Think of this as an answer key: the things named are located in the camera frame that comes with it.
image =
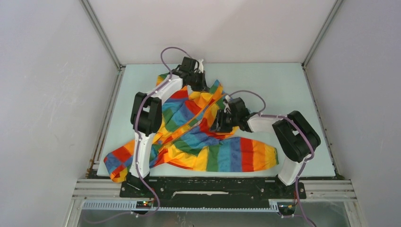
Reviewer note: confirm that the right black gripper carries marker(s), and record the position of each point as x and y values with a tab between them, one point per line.
220	125

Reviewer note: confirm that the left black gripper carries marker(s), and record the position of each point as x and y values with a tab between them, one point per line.
202	86

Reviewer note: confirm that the rainbow striped jacket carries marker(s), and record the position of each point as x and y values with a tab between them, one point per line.
186	141

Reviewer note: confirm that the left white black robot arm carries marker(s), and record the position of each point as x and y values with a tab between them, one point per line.
146	115

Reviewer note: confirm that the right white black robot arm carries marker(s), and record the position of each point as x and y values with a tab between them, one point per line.
296	136

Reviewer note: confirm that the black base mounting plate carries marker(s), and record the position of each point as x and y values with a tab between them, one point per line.
215	192

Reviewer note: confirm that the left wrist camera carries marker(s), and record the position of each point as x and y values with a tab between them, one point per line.
200	65

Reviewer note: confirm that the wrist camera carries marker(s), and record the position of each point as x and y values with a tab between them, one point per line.
200	65
226	102

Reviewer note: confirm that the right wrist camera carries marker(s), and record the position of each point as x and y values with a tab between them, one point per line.
226	102

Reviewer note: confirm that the left aluminium corner post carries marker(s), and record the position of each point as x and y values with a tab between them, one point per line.
93	18

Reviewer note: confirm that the aluminium corner post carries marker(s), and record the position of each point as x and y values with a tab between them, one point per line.
323	30
93	18

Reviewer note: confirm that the aluminium front frame rail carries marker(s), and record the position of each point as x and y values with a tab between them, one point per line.
316	190

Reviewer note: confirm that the white cable duct strip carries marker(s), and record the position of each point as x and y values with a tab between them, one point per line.
142	206

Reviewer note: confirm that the right aluminium corner post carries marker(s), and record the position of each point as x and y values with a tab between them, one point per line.
323	30

